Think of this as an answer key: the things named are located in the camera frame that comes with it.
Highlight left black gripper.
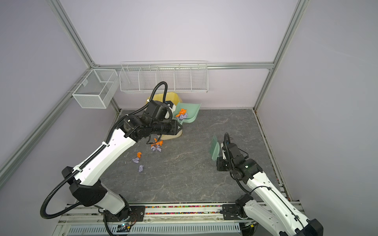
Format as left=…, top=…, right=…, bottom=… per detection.
left=152, top=119, right=183, bottom=135

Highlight green hand brush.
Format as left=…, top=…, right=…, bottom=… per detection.
left=209, top=136, right=220, bottom=161

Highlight green plastic dustpan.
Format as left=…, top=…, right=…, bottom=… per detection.
left=173, top=103, right=201, bottom=124

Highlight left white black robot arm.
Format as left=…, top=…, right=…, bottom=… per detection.
left=40, top=81, right=182, bottom=221

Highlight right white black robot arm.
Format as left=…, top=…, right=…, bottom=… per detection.
left=217, top=133, right=324, bottom=236

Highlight orange purple scraps lower centre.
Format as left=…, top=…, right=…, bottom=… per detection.
left=176, top=109, right=188, bottom=121

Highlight orange purple scraps near bin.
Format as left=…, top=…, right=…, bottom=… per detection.
left=151, top=138, right=163, bottom=152

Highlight orange purple scraps left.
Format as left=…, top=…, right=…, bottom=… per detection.
left=132, top=152, right=142, bottom=163

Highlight yellow lined trash bin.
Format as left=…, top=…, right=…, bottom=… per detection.
left=144, top=92, right=183, bottom=141

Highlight small white mesh basket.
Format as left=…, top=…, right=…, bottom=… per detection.
left=72, top=69, right=120, bottom=109

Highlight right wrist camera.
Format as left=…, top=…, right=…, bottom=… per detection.
left=221, top=144, right=229, bottom=160

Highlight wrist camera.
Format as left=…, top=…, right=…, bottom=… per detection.
left=221, top=144, right=229, bottom=160
left=165, top=101, right=176, bottom=119

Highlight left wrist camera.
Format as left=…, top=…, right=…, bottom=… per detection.
left=165, top=101, right=176, bottom=119

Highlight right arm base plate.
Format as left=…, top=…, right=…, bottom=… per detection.
left=220, top=204, right=245, bottom=220

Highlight long white wire shelf basket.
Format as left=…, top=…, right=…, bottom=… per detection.
left=119, top=61, right=209, bottom=93

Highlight aluminium front rail frame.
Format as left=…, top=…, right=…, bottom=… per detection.
left=56, top=201, right=315, bottom=236

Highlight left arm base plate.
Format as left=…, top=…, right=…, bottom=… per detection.
left=104, top=205, right=146, bottom=222

